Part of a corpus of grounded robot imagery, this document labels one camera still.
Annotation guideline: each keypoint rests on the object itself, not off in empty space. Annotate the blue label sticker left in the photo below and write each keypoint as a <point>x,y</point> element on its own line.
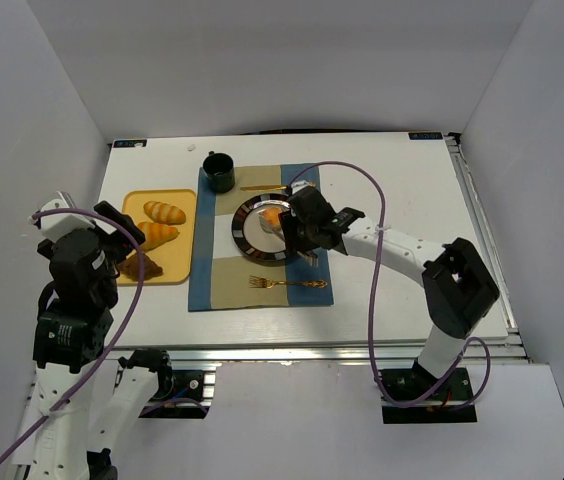
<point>129,143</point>

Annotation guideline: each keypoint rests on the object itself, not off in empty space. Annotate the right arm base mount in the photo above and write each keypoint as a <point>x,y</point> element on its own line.
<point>442,407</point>

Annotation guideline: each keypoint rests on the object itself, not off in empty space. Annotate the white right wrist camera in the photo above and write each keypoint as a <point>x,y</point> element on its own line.
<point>297,186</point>

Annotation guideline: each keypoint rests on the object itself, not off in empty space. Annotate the gold fork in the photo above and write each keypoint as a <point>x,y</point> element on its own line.
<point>265,283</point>

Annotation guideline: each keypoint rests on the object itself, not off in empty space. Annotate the gold butter knife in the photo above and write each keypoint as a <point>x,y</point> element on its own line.
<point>274,187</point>

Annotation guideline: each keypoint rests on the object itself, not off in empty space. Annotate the golden croissant bread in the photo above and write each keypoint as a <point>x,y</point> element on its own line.
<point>156,234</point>

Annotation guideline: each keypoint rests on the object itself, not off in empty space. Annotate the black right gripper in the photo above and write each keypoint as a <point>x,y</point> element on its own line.
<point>295,232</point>

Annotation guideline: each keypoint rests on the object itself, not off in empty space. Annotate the yellow plastic tray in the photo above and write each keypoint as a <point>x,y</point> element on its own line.
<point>174,257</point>

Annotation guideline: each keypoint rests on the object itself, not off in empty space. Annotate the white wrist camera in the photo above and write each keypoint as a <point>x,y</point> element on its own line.
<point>53,227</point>
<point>297,186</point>

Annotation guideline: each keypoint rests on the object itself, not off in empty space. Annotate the chocolate brown croissant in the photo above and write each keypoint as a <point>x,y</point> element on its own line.
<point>136,263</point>

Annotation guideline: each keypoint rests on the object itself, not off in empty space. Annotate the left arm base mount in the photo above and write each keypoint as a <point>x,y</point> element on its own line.
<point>180,392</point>

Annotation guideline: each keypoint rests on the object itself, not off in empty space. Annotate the small round bread bun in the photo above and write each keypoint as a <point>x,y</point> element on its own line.
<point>269,219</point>

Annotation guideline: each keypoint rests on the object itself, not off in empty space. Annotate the blue label sticker right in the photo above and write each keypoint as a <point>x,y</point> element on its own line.
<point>425,136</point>

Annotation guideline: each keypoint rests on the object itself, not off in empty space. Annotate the dark rimmed ceramic plate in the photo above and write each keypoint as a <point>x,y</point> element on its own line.
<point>251,240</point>

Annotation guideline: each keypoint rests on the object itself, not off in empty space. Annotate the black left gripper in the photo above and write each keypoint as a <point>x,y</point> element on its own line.
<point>122,226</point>

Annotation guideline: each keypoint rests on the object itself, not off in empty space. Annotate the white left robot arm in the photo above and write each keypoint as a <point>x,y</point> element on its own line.
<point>74,317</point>

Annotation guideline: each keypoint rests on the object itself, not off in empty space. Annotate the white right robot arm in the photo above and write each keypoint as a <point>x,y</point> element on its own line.
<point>458,287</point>

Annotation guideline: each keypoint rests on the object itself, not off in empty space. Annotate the dark green mug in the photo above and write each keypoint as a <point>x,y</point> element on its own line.
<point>218,169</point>

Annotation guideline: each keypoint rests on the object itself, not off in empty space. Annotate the blue label sticker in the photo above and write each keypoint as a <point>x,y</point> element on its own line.
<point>129,143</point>
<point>425,136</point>

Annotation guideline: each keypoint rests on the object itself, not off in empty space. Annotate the long striped bread roll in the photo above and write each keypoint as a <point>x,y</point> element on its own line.
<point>164,213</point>

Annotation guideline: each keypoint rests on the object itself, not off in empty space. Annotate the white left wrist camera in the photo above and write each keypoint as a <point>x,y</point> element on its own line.
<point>53,227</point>

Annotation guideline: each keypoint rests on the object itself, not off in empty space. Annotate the blue beige checkered placemat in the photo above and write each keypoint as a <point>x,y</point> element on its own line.
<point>220,272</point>

